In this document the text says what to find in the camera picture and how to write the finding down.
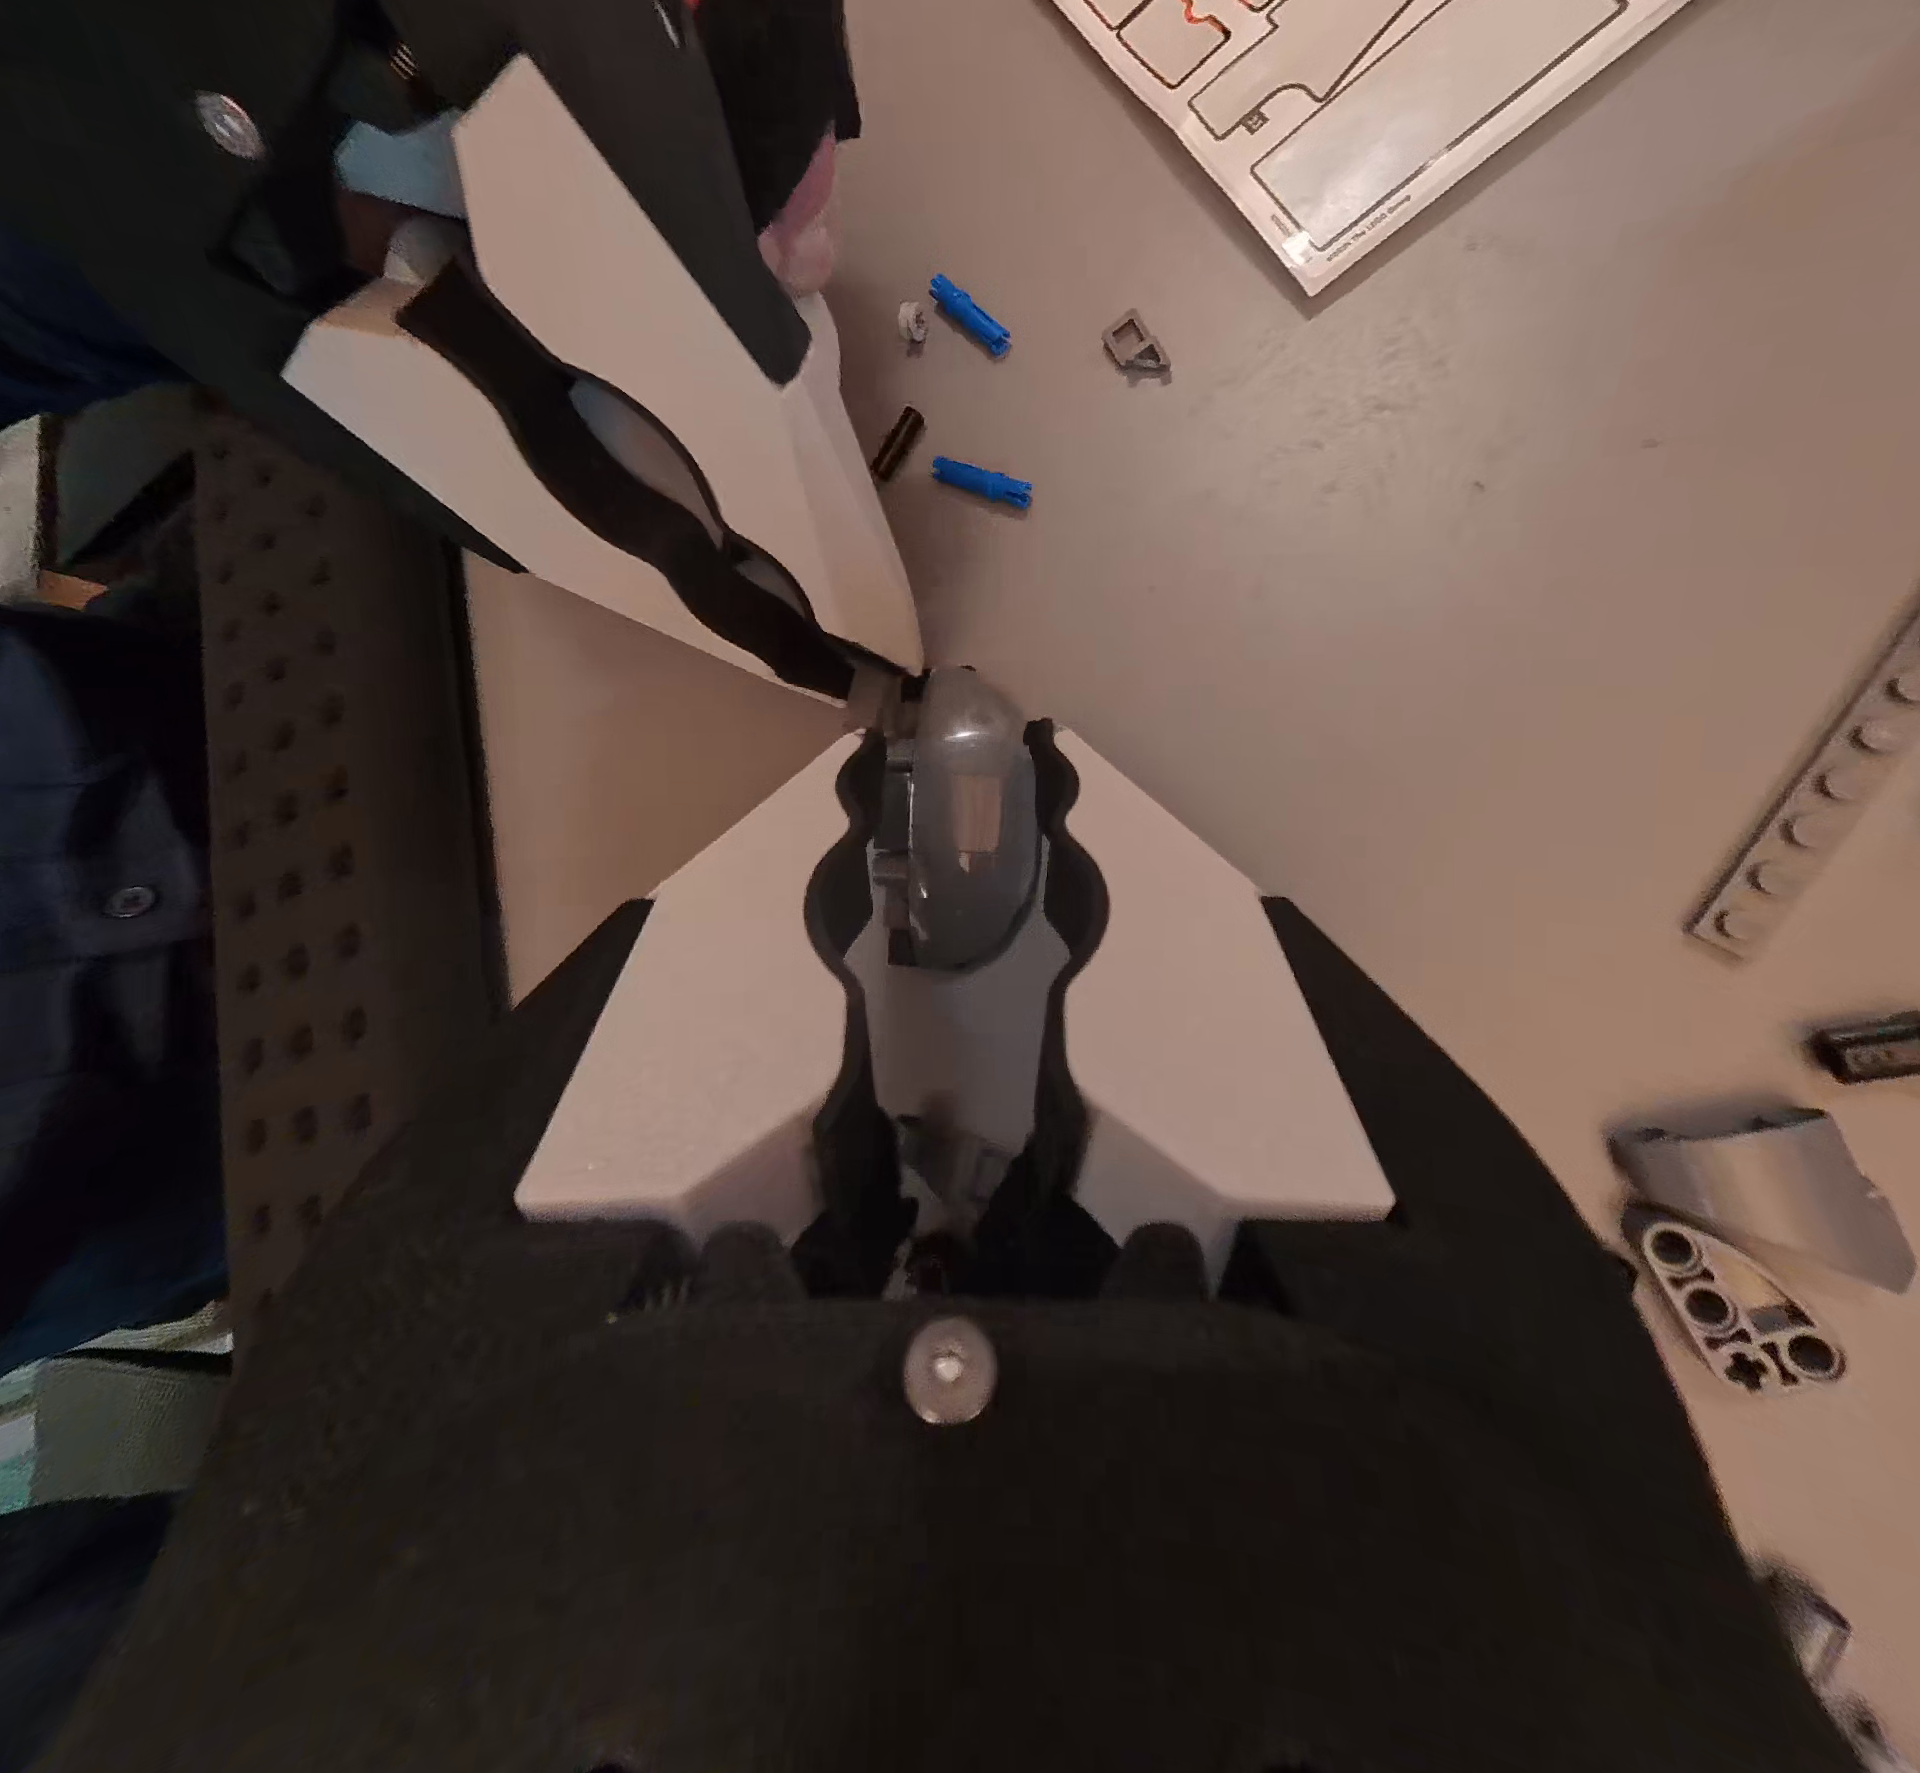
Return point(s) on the blue lego pin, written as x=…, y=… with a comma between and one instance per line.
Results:
x=964, y=306
x=984, y=479

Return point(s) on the dark grey domed lego assembly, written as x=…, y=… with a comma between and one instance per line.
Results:
x=959, y=829

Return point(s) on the small grey lego frame piece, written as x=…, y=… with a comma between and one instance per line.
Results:
x=1125, y=360

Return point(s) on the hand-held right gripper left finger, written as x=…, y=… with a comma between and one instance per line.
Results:
x=690, y=1054

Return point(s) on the small white lego piece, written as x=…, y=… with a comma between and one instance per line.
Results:
x=909, y=324

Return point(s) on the sticker sheet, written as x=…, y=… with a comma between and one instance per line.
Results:
x=1496, y=78

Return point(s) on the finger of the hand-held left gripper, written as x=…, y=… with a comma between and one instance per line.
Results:
x=452, y=436
x=644, y=293

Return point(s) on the dark perforated panel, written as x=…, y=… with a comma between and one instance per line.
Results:
x=327, y=751

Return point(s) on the light grey curved lego panel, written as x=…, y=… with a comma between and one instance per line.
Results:
x=1756, y=1179

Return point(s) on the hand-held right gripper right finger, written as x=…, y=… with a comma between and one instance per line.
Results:
x=1225, y=1054

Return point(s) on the long grey studded lego plate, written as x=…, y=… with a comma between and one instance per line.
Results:
x=1812, y=799

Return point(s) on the black lego pin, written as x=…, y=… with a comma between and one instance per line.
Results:
x=899, y=436

